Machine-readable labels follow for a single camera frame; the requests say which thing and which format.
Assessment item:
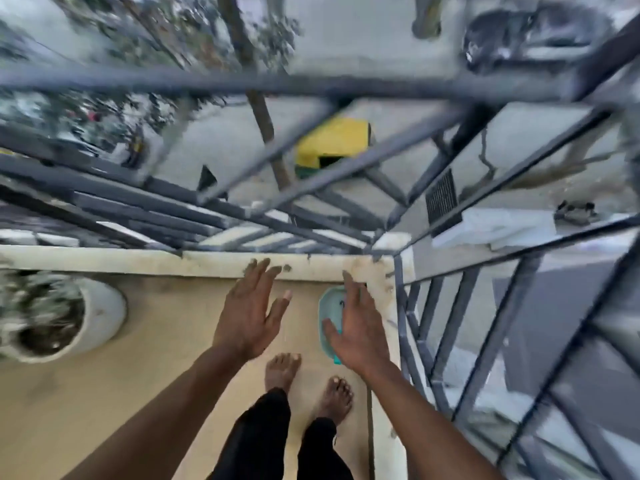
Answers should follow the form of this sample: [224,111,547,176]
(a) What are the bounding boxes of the person's foot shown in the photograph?
[316,376,355,426]
[264,353,303,394]

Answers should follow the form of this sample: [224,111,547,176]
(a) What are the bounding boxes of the yellow green auto rickshaw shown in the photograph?
[293,116,376,179]

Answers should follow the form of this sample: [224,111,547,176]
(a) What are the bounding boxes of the black trousers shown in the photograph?
[206,388,354,480]

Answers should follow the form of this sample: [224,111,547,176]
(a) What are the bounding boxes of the person's right foot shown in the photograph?
[316,376,355,426]

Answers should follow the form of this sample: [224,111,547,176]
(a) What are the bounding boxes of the black drain grate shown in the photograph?
[425,168,464,239]

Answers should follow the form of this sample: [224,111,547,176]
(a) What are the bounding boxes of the dark grey metal railing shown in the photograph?
[0,15,640,480]

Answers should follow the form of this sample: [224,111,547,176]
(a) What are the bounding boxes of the person's right forearm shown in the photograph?
[356,364,507,480]

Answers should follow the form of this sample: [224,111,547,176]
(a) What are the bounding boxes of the parked black scooter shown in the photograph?
[461,2,615,74]

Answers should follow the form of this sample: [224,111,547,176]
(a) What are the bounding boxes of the white stone slab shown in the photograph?
[431,208,559,251]

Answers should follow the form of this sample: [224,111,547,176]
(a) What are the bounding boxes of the person's left foot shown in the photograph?
[264,353,303,394]

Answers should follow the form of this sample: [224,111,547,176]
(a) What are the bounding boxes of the brown tree trunk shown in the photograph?
[215,0,294,191]

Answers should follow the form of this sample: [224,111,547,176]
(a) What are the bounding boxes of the person's left hand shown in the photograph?
[212,258,294,363]

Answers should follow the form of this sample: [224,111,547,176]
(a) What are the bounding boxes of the person's right hand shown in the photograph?
[321,270,392,378]

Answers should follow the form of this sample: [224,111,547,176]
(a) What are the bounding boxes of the person's left forearm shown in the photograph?
[60,344,251,480]

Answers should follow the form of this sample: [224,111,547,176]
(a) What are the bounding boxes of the small dark debris pile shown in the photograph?
[553,200,599,227]

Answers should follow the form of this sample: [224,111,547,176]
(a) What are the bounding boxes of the white plant pot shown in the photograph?
[0,271,129,365]

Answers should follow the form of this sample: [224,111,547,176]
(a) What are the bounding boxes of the potted green plant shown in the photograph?
[0,269,86,355]

